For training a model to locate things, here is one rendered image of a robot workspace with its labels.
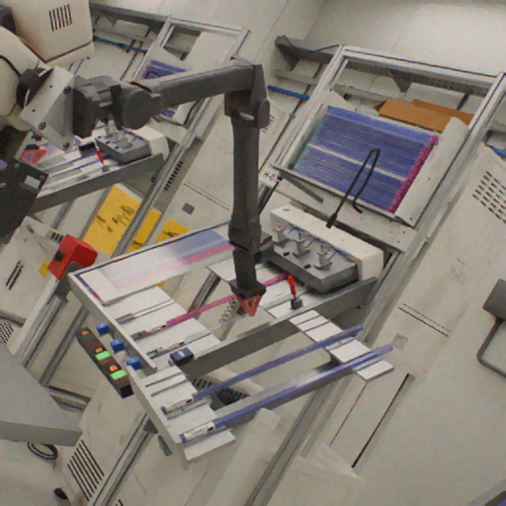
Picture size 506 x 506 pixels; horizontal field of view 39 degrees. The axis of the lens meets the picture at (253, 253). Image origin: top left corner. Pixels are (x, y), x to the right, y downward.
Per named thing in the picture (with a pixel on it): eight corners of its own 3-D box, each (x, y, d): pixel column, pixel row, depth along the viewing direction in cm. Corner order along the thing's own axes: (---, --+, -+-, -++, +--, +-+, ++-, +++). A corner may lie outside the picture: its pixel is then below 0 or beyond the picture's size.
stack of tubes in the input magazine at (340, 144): (389, 212, 208) (437, 131, 207) (290, 170, 248) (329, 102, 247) (413, 229, 216) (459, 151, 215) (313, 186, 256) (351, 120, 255)
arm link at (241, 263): (227, 249, 192) (243, 253, 189) (244, 238, 197) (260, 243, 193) (230, 272, 195) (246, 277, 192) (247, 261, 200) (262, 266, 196)
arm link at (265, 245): (227, 225, 190) (252, 238, 185) (255, 209, 197) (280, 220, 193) (225, 262, 197) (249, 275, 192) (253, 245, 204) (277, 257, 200)
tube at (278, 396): (178, 446, 139) (176, 440, 138) (175, 442, 140) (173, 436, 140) (393, 350, 156) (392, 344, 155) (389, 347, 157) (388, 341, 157)
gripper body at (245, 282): (248, 279, 204) (245, 256, 200) (267, 293, 196) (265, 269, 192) (228, 287, 201) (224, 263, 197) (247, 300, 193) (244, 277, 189)
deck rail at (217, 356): (161, 394, 182) (156, 375, 179) (157, 390, 183) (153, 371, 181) (379, 296, 212) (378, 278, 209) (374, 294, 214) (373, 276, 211)
